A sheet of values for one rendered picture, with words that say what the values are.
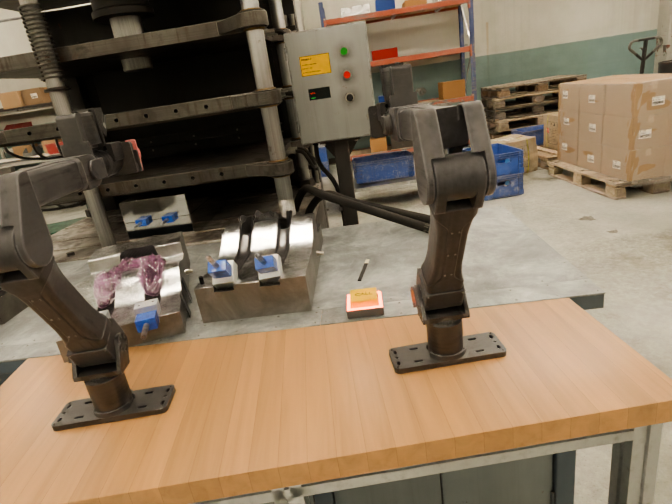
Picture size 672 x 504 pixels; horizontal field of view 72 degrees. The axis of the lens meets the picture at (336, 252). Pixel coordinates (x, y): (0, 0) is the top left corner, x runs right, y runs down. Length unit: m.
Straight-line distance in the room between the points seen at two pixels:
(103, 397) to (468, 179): 0.68
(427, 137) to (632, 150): 4.03
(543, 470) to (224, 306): 0.92
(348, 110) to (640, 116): 3.14
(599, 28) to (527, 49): 1.05
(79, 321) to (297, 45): 1.31
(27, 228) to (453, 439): 0.63
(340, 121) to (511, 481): 1.31
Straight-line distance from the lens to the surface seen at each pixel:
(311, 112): 1.84
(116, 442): 0.88
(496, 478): 1.43
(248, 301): 1.10
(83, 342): 0.86
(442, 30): 7.84
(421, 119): 0.63
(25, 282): 0.75
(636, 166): 4.65
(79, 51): 2.05
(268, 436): 0.77
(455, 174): 0.62
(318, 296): 1.15
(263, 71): 1.73
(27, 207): 0.72
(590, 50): 8.52
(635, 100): 4.54
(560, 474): 1.45
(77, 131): 0.97
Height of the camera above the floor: 1.29
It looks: 20 degrees down
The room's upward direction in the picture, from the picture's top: 9 degrees counter-clockwise
